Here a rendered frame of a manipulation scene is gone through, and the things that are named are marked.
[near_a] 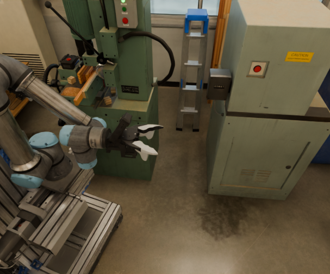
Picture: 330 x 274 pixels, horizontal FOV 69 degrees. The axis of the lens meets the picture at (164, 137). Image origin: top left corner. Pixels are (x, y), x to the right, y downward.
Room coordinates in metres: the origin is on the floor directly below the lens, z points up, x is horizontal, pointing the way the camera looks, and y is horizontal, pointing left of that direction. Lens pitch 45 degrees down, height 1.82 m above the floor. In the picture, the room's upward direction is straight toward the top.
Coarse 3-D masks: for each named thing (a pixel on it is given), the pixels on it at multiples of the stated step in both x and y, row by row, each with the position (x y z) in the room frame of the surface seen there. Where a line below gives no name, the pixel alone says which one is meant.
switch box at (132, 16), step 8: (120, 0) 1.32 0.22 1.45; (128, 0) 1.31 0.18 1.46; (120, 8) 1.32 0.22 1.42; (128, 8) 1.31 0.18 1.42; (136, 8) 1.36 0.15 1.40; (120, 16) 1.32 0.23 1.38; (128, 16) 1.31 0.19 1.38; (136, 16) 1.35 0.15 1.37; (120, 24) 1.32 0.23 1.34; (136, 24) 1.34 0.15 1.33
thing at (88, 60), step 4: (84, 56) 1.50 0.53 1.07; (88, 56) 1.50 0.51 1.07; (92, 56) 1.50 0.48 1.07; (96, 56) 1.50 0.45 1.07; (84, 60) 1.50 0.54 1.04; (88, 60) 1.50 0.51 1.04; (92, 60) 1.49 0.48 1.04; (96, 60) 1.49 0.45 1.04; (84, 64) 1.50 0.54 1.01; (88, 64) 1.50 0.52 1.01; (92, 64) 1.50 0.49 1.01; (96, 64) 1.49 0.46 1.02
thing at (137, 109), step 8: (152, 88) 1.53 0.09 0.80; (104, 96) 1.43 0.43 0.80; (112, 96) 1.43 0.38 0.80; (152, 96) 1.47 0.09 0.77; (104, 104) 1.33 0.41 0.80; (112, 104) 1.33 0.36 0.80; (120, 104) 1.33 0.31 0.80; (128, 104) 1.33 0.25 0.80; (136, 104) 1.33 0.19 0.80; (144, 104) 1.33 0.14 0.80; (88, 112) 1.32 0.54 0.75; (96, 112) 1.31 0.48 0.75; (104, 112) 1.30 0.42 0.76; (112, 112) 1.29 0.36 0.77; (120, 112) 1.28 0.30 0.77; (128, 112) 1.27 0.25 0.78; (136, 112) 1.26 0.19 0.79; (144, 112) 1.26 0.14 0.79; (136, 120) 1.27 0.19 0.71; (144, 120) 1.26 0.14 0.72
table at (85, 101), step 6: (66, 84) 1.51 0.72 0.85; (72, 84) 1.43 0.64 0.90; (78, 84) 1.43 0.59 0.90; (102, 84) 1.51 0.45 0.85; (96, 90) 1.40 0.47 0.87; (66, 96) 1.29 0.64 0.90; (72, 96) 1.29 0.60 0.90; (90, 96) 1.30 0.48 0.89; (72, 102) 1.28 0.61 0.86; (84, 102) 1.27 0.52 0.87; (90, 102) 1.28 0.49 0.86
